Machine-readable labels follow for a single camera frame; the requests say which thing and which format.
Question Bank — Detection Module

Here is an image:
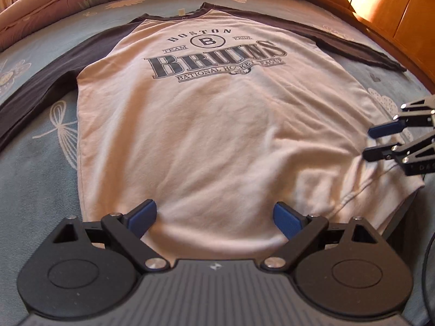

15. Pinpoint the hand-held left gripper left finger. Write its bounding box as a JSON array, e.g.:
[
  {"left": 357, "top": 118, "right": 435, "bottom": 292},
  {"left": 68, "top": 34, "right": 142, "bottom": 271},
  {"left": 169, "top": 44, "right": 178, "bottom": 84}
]
[{"left": 52, "top": 200, "right": 169, "bottom": 274}]

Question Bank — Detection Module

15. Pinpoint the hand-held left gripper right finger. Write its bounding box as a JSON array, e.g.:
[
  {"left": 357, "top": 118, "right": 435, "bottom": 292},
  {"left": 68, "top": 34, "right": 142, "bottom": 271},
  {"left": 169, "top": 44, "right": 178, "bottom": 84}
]
[{"left": 261, "top": 201, "right": 379, "bottom": 274}]

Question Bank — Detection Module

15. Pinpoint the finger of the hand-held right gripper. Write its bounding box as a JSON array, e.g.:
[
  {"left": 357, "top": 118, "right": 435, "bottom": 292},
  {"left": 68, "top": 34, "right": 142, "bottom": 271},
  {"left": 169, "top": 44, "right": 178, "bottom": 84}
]
[
  {"left": 361, "top": 131, "right": 435, "bottom": 170},
  {"left": 368, "top": 96, "right": 435, "bottom": 140}
]

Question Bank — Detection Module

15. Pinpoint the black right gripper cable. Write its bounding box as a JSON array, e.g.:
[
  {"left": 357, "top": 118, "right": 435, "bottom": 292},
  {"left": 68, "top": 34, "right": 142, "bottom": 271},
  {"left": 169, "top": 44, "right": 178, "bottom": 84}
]
[{"left": 421, "top": 175, "right": 435, "bottom": 316}]

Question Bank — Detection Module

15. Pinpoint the wooden headboard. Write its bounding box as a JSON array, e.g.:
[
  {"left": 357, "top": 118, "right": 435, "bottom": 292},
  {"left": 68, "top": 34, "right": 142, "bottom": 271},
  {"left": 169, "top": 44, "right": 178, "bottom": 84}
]
[{"left": 311, "top": 0, "right": 435, "bottom": 92}]

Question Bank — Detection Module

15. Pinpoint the white and navy raglan sweatshirt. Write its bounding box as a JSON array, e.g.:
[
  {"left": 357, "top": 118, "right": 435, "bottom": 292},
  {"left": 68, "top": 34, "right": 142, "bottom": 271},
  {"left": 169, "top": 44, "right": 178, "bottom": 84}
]
[{"left": 0, "top": 2, "right": 427, "bottom": 245}]

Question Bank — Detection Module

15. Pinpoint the bed with blue floral sheet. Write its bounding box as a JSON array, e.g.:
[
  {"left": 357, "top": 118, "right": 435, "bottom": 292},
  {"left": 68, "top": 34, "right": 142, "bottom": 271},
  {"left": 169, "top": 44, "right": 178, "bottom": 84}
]
[{"left": 0, "top": 0, "right": 435, "bottom": 326}]

